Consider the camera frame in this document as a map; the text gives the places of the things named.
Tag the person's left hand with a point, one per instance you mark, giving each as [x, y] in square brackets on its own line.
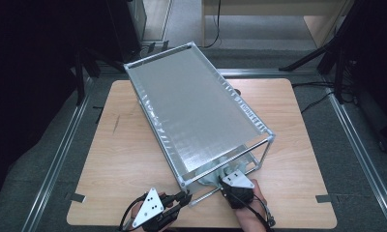
[137, 211]

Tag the grey tape piece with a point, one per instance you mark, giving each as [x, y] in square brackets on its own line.
[76, 197]
[325, 198]

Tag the metal floor rail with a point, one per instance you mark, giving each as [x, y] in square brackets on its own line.
[359, 141]
[278, 72]
[57, 161]

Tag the black tripod stand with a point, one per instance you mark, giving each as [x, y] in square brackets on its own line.
[80, 80]
[311, 58]

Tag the black computer case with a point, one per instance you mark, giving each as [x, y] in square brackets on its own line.
[124, 29]

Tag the light wooden desk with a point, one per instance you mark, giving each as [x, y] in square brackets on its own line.
[262, 8]

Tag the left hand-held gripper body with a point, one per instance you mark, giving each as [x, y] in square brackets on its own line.
[149, 209]

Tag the dark curtain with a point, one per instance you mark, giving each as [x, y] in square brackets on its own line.
[20, 96]
[381, 64]

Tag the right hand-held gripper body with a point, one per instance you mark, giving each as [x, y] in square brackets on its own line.
[238, 193]

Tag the dark round table grommet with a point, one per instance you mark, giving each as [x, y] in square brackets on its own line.
[237, 92]

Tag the person's right hand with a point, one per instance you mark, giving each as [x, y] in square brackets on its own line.
[254, 209]

